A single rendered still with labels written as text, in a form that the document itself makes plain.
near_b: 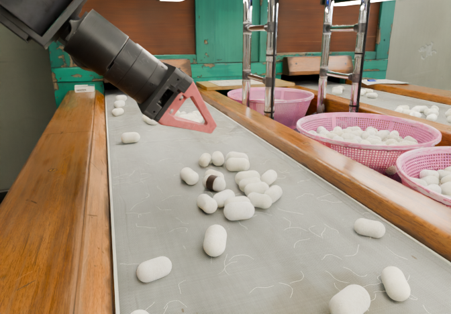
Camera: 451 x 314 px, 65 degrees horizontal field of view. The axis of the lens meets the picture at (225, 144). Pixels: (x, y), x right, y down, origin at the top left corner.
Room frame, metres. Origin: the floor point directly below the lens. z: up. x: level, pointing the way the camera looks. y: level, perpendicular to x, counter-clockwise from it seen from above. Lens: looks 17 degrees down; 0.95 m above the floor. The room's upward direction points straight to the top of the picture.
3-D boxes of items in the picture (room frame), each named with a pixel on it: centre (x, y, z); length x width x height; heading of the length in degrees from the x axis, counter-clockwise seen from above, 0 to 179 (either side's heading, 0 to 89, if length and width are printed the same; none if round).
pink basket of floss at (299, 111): (1.11, -0.14, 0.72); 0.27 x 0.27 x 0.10
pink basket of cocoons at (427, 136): (0.69, -0.28, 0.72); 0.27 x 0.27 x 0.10
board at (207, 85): (1.32, -0.07, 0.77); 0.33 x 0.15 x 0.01; 108
